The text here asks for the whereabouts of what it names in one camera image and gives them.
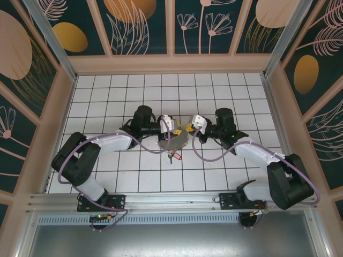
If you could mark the grey metal sheet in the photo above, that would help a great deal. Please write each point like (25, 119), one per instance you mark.
(171, 241)

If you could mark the aluminium side rail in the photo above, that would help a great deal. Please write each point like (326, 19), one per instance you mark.
(270, 93)

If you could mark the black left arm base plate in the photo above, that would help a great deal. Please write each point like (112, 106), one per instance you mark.
(118, 200)

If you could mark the aluminium mounting rail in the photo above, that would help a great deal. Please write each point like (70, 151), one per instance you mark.
(171, 200)

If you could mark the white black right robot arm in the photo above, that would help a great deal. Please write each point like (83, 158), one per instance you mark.
(289, 182)

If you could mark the red plastic key tag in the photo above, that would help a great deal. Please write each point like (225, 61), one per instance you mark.
(179, 158)

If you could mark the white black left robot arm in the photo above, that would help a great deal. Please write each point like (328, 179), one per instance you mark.
(80, 171)

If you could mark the aluminium frame post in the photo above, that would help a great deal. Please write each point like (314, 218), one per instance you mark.
(53, 40)
(286, 40)

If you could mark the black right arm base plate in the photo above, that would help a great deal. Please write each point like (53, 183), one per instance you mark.
(226, 200)

